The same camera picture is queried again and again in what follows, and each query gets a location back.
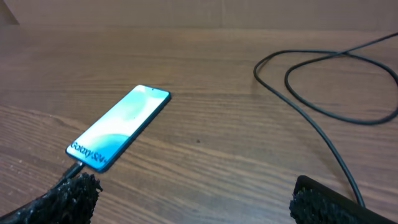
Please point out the blue Galaxy smartphone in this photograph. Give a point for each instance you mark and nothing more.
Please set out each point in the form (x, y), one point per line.
(107, 138)

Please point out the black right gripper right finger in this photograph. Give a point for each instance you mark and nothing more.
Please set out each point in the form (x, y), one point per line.
(315, 203)

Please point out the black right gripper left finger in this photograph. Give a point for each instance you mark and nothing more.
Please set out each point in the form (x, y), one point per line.
(71, 203)

